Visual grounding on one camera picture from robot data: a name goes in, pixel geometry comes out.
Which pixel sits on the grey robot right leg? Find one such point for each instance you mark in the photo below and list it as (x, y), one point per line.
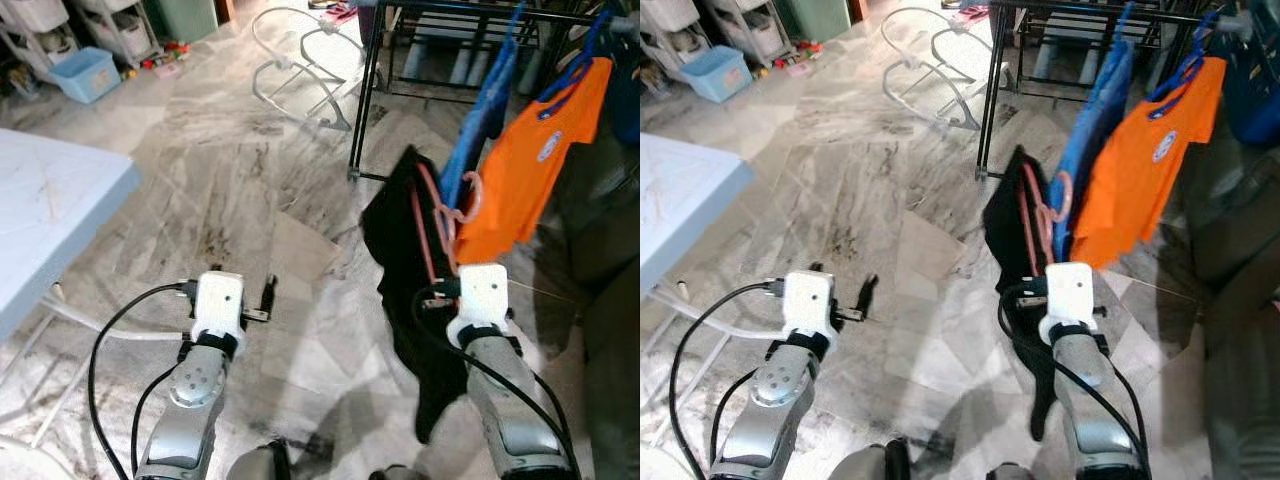
(1010, 472)
(395, 473)

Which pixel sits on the light blue plastic bin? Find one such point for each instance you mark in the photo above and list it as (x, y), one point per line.
(85, 80)
(715, 78)

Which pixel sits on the black metal drying rack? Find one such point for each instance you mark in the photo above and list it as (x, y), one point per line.
(365, 100)
(990, 100)

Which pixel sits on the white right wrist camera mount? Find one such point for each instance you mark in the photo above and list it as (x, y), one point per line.
(480, 295)
(1070, 295)

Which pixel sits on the green plastic container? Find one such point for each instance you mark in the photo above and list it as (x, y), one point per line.
(812, 18)
(185, 20)

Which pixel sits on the pink red cloth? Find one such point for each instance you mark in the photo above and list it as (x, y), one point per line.
(968, 12)
(340, 12)

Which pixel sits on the white tubular baby rocker frame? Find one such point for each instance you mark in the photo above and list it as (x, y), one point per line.
(968, 120)
(338, 120)

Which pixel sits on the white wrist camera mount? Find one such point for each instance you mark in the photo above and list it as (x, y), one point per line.
(808, 300)
(218, 300)
(1070, 295)
(480, 295)

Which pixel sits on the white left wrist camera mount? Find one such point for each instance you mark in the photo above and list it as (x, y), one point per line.
(808, 300)
(218, 300)

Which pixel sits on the dark blue hanging fabric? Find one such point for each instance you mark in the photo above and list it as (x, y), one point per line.
(626, 80)
(1255, 90)

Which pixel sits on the white storage trolley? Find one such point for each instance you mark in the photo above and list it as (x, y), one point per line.
(115, 25)
(740, 25)
(35, 30)
(665, 30)

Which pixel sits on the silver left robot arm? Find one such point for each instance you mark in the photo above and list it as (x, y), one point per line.
(780, 400)
(190, 400)

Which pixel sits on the pink clothes hanger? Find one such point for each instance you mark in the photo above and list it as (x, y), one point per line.
(474, 192)
(1066, 190)

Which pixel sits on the pink square card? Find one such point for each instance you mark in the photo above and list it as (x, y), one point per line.
(170, 70)
(800, 68)

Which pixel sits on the orange T-shirt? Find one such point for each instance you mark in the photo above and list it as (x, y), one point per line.
(1140, 170)
(530, 170)

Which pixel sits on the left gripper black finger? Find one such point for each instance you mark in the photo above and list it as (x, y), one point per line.
(868, 292)
(268, 292)

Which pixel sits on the white plastic folding table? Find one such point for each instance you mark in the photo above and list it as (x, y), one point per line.
(50, 210)
(680, 200)

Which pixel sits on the black garment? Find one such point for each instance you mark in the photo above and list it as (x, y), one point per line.
(395, 240)
(1010, 230)

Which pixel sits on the blue T-shirt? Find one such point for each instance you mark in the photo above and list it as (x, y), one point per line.
(1095, 120)
(485, 120)

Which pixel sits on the grey robot leg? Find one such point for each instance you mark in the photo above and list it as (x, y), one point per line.
(258, 462)
(395, 473)
(1010, 472)
(870, 462)

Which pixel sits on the small colourful toys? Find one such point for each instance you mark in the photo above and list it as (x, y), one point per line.
(800, 48)
(170, 50)

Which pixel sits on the grey robot left leg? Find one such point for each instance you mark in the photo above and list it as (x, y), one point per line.
(870, 462)
(258, 462)

